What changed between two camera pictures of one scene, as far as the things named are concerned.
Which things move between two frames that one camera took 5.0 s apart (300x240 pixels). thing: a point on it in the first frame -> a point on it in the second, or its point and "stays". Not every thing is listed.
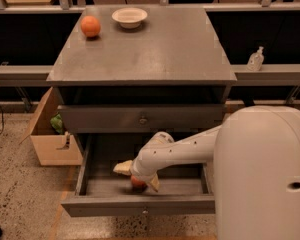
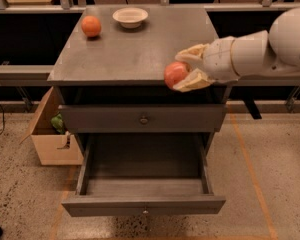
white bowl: x=129 y=18 stays
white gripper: x=140 y=170 -> x=218 y=60
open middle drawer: x=101 y=192 stays
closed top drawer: x=142 y=118 stays
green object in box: x=57 y=123 stays
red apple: x=139 y=185 -> x=175 y=71
